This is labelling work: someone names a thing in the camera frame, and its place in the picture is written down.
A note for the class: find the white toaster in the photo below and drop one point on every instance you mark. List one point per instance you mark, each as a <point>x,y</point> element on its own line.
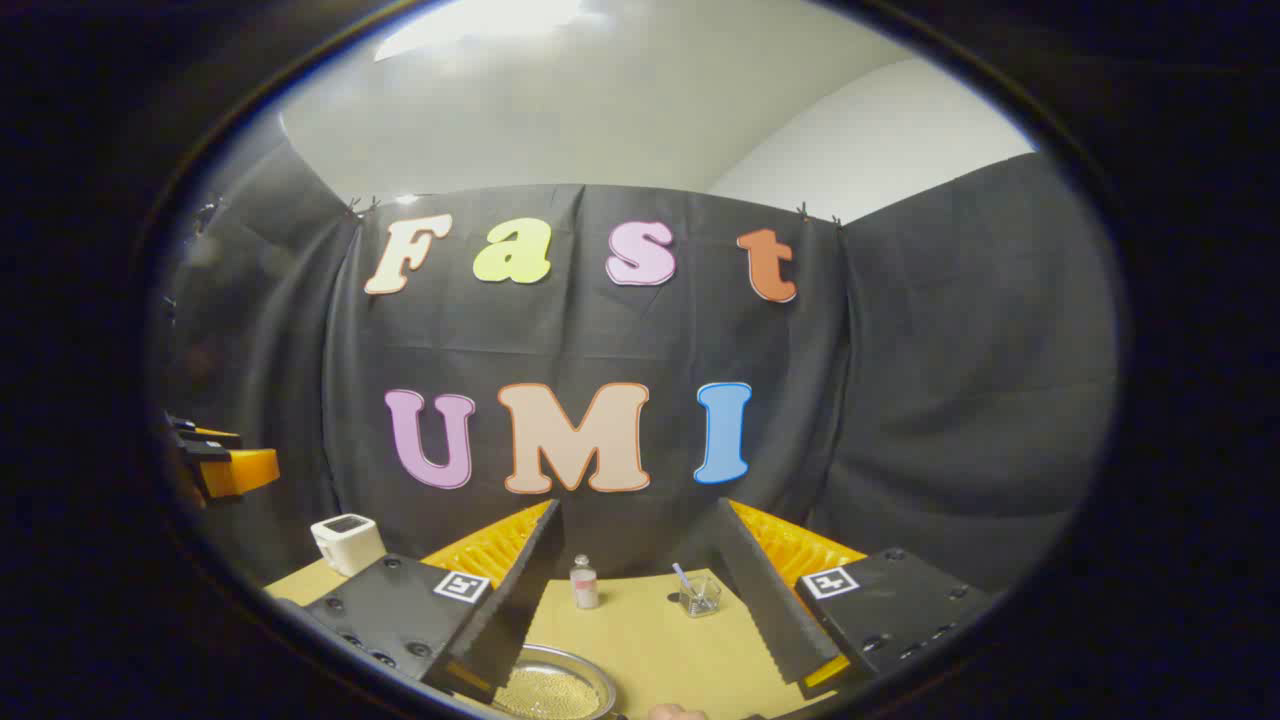
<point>348,545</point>

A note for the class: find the pile of soybeans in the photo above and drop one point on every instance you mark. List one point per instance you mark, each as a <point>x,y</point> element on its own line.
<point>545,695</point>

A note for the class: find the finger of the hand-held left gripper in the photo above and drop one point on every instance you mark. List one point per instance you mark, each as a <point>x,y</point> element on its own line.
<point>205,434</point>
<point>240,472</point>

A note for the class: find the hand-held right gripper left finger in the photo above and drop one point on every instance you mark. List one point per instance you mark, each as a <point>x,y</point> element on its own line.
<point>505,610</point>

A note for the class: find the black backdrop cloth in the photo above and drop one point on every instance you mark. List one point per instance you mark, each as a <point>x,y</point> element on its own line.
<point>600,340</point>

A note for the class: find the striped drinking straw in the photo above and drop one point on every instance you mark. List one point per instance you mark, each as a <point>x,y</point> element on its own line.
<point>681,574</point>

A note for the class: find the small clear bottle pink label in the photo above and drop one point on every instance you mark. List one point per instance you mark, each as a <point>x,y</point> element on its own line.
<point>584,588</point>

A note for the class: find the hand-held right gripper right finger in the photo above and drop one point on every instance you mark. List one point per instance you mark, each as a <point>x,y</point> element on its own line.
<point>770,610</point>

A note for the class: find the black backdrop clip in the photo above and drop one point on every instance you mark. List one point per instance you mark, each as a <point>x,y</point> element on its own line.
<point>815,214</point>
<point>362,208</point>

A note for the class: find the clear glass cup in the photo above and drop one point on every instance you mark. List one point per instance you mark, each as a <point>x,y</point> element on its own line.
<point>702,602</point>

